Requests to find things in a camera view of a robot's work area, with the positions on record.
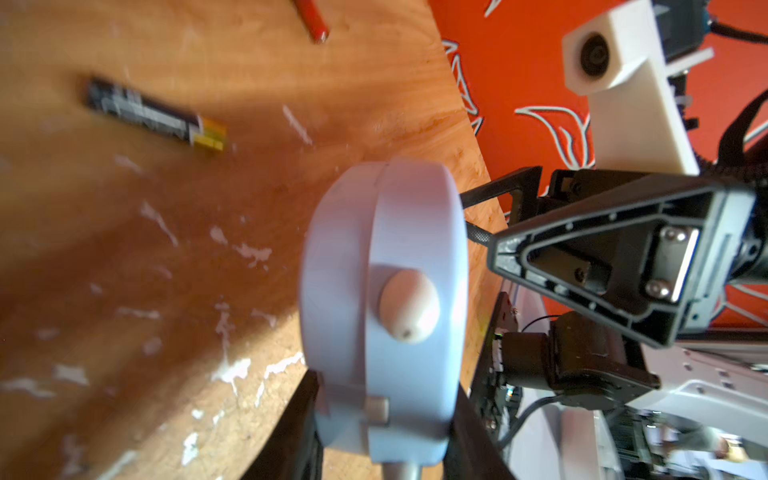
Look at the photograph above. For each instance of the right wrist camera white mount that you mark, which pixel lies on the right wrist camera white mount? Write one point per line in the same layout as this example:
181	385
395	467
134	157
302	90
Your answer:
616	62

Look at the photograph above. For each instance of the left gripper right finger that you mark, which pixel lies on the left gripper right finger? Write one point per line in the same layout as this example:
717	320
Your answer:
471	454

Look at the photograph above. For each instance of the black gold AA battery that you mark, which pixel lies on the black gold AA battery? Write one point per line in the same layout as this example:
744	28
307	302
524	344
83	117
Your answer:
131	106

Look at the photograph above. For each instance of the red AAA battery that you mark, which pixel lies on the red AAA battery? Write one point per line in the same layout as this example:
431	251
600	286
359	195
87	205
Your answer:
312	20

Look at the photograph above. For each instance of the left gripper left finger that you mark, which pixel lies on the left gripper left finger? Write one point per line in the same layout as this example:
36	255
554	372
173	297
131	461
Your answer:
293	449

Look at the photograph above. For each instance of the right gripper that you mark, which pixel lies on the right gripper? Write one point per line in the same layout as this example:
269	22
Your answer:
649	255

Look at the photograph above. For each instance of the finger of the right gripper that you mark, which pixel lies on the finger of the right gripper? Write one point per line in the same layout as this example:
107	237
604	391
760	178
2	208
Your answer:
522	184

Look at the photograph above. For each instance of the light blue square alarm clock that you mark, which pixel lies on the light blue square alarm clock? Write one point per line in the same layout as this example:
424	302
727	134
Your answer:
383	301

